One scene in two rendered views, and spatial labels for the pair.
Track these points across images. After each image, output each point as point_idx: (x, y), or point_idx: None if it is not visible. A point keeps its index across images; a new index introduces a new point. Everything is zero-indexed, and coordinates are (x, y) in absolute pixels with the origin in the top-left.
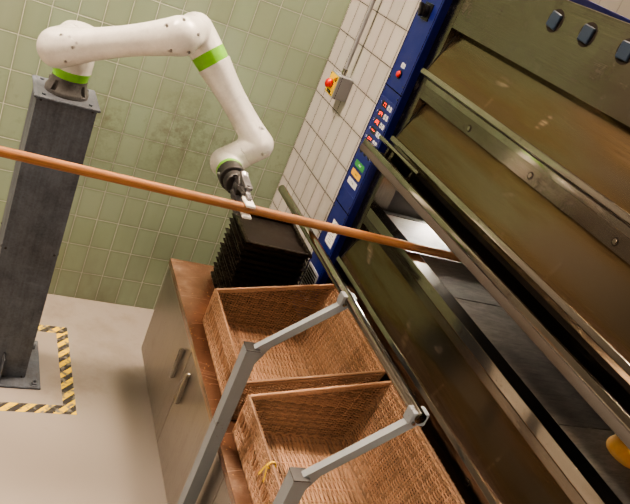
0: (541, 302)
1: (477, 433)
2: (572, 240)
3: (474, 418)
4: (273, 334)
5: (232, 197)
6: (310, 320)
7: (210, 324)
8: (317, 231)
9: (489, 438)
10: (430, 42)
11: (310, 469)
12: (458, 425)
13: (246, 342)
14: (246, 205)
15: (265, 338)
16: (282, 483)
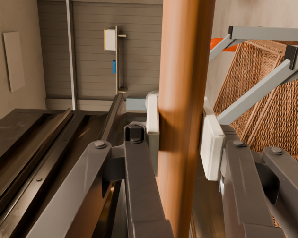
0: (103, 234)
1: (205, 192)
2: (45, 206)
3: (202, 201)
4: (262, 83)
5: (281, 232)
6: (217, 116)
7: None
8: None
9: (198, 188)
10: None
11: (224, 38)
12: (217, 201)
13: (293, 51)
14: (151, 95)
15: (273, 74)
16: (246, 27)
